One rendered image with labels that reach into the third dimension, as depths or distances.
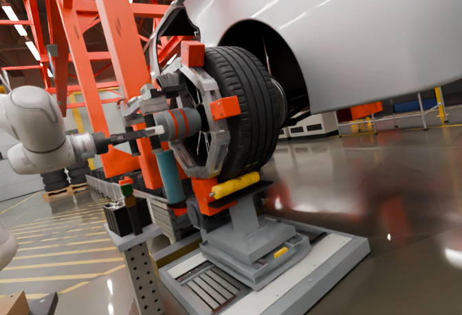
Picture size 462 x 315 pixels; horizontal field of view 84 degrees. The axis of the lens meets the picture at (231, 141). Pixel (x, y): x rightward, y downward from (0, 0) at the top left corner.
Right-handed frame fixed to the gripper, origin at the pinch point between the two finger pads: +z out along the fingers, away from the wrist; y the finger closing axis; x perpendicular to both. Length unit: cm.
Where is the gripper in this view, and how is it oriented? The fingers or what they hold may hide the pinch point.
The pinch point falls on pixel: (152, 131)
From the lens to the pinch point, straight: 99.1
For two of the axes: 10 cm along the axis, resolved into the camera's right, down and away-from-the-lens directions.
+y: 5.5, -0.8, -8.3
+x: -2.4, -9.7, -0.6
